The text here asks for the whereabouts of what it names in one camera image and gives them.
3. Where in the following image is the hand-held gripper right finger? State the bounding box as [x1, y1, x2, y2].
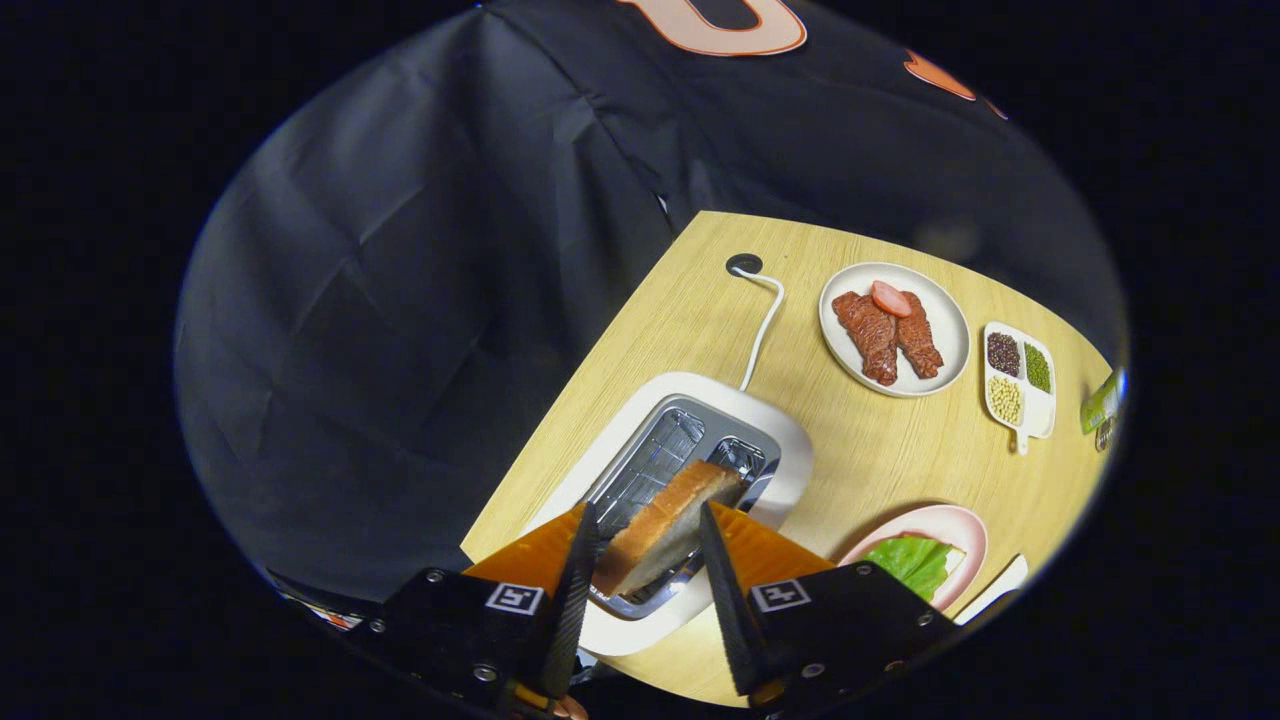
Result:
[697, 500, 961, 713]

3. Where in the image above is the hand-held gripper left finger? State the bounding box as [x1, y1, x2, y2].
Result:
[370, 502, 601, 720]

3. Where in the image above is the toasted brown-crust bread slice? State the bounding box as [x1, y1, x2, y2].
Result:
[592, 459, 746, 599]

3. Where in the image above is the green lettuce leaf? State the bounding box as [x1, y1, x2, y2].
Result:
[863, 536, 956, 604]

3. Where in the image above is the white toaster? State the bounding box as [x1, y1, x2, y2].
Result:
[520, 372, 814, 658]

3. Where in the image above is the pink round plate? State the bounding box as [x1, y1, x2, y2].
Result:
[838, 503, 989, 613]

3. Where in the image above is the white square dish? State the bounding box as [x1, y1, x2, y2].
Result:
[955, 553, 1029, 626]

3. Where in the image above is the brown meat piece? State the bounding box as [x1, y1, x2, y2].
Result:
[893, 292, 945, 380]
[832, 291, 899, 387]

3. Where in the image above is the grey round plate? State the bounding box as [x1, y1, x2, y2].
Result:
[818, 262, 972, 399]

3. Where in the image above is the black backdrop cloth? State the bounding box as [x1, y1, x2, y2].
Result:
[172, 0, 1131, 641]

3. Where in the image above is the white divided dish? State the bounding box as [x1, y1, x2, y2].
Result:
[982, 321, 1058, 457]

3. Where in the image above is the green and silver bottle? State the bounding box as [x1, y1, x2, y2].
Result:
[1080, 368, 1127, 435]

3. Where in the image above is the white toaster cable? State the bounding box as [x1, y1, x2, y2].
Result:
[738, 268, 786, 393]

